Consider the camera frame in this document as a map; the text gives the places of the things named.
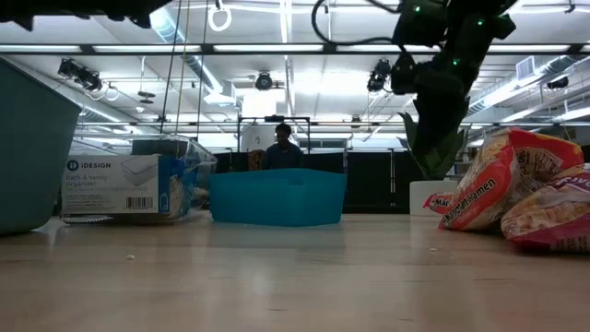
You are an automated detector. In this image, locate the large teal plastic bin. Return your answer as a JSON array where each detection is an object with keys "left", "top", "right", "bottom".
[{"left": 0, "top": 56, "right": 84, "bottom": 237}]

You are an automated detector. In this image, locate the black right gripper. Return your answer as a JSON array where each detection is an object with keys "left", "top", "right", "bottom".
[{"left": 413, "top": 67, "right": 472, "bottom": 157}]

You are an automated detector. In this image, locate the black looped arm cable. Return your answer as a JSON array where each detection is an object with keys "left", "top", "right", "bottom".
[{"left": 310, "top": 0, "right": 407, "bottom": 48}]

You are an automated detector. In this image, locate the white hanging ring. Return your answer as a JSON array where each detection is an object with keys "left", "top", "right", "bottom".
[{"left": 206, "top": 4, "right": 233, "bottom": 33}]

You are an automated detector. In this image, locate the small teal plastic bin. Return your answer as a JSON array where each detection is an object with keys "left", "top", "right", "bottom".
[{"left": 207, "top": 167, "right": 348, "bottom": 229}]

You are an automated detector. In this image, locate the black overhead light bar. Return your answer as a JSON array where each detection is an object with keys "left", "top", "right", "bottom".
[{"left": 0, "top": 41, "right": 590, "bottom": 56}]

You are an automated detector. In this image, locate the red Maruchan ramen pack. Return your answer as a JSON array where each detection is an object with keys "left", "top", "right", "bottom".
[
  {"left": 422, "top": 191, "right": 458, "bottom": 216},
  {"left": 500, "top": 162, "right": 590, "bottom": 255},
  {"left": 437, "top": 127, "right": 586, "bottom": 232}
]

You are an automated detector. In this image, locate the person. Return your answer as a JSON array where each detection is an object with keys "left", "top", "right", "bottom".
[{"left": 262, "top": 122, "right": 306, "bottom": 172}]

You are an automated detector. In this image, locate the white plant pot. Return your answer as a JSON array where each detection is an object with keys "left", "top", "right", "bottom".
[{"left": 408, "top": 179, "right": 460, "bottom": 218}]

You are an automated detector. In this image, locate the white ceiling air vent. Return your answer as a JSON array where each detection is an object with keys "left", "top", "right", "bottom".
[{"left": 515, "top": 55, "right": 537, "bottom": 81}]

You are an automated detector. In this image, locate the green artificial succulent plant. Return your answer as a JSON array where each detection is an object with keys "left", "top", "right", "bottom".
[{"left": 397, "top": 110, "right": 469, "bottom": 183}]

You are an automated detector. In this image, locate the clear plastic organizer bin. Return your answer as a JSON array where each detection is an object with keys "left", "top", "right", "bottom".
[{"left": 59, "top": 134, "right": 219, "bottom": 226}]

